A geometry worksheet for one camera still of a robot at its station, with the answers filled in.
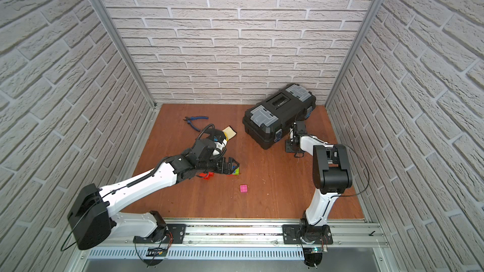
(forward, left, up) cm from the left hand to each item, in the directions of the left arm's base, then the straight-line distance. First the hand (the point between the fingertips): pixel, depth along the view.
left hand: (235, 162), depth 78 cm
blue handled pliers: (+35, +30, -13) cm, 48 cm away
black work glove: (+26, +6, -14) cm, 30 cm away
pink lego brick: (-6, -4, -14) cm, 16 cm away
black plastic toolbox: (+20, -14, +3) cm, 25 cm away
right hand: (+17, -32, -14) cm, 38 cm away
